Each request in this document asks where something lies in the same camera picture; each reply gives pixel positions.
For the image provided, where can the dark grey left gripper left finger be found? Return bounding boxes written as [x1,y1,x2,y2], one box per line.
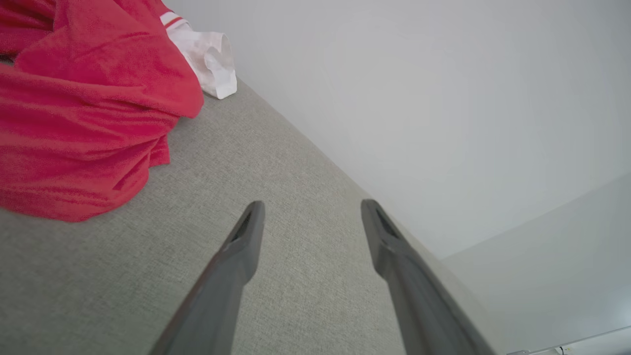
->
[150,201,266,355]

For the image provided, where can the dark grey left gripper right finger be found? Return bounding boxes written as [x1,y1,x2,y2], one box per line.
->
[361,199,496,355]

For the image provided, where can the red and white jersey shirt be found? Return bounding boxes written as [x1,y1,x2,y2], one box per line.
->
[0,0,238,222]

